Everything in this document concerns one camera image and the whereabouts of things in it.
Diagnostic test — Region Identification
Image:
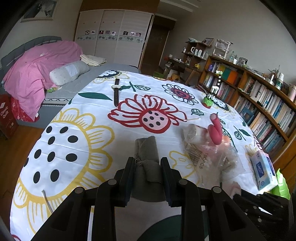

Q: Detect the white tape roll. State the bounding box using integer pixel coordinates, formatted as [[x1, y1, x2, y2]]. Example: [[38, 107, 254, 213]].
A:
[[183, 123, 209, 145]]

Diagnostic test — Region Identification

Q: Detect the wooden bookshelf with books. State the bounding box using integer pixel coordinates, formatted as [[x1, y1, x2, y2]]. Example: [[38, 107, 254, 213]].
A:
[[196, 55, 296, 163]]

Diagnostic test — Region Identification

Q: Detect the red cardboard box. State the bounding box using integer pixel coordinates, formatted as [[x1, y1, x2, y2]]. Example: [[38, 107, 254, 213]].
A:
[[0, 94, 18, 138]]

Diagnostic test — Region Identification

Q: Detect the dark wooden door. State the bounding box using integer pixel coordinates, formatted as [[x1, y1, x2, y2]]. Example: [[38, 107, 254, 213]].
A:
[[140, 16, 176, 75]]

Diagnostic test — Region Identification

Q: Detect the floral white tablecloth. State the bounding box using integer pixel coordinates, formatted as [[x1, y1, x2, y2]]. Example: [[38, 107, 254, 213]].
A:
[[9, 69, 278, 241]]

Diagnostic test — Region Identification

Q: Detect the grey bed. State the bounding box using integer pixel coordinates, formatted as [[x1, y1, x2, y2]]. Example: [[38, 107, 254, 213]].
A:
[[1, 36, 140, 128]]

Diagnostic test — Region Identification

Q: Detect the framed wall picture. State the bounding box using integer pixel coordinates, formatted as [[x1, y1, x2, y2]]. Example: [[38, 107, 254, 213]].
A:
[[21, 0, 59, 22]]

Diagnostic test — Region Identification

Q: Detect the grey bolster pillow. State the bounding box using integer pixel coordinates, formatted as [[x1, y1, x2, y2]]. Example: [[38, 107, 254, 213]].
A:
[[49, 60, 90, 86]]

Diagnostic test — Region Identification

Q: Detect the zebra toy green base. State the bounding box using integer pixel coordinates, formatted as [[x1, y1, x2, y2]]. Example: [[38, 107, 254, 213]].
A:
[[202, 70, 223, 109]]

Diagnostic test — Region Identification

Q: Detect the grey cloth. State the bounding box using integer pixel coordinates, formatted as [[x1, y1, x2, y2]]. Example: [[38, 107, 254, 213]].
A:
[[132, 136, 165, 202]]

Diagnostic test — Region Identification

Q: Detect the white wire rack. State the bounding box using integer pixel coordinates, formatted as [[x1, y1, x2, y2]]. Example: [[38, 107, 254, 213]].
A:
[[213, 39, 233, 60]]

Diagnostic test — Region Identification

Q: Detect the folded cream cloth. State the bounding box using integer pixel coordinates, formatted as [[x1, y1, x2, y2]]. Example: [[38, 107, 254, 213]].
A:
[[80, 54, 107, 67]]

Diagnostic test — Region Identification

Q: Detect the wooden desk with shelf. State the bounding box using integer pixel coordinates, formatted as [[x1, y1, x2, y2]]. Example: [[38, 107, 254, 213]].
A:
[[163, 38, 214, 85]]

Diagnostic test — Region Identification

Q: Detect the white sliding wardrobe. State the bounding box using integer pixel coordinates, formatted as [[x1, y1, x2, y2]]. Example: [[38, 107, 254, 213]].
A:
[[75, 9, 152, 67]]

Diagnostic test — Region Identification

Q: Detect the tissue pack blue label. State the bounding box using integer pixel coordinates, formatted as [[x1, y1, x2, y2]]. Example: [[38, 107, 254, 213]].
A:
[[250, 151, 278, 192]]

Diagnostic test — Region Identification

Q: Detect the clear plastic cotton-swab bag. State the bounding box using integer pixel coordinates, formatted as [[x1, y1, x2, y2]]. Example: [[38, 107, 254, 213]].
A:
[[184, 136, 246, 188]]

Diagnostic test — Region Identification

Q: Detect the brown strap wristwatch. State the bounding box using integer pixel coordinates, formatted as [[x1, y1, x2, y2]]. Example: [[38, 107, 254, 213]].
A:
[[111, 78, 120, 107]]

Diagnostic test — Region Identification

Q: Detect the orange sponge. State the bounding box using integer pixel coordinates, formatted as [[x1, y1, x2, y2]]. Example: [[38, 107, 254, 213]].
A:
[[221, 135, 231, 147]]

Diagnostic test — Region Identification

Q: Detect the pink blanket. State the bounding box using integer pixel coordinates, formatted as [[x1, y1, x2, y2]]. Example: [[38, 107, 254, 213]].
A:
[[3, 41, 82, 121]]

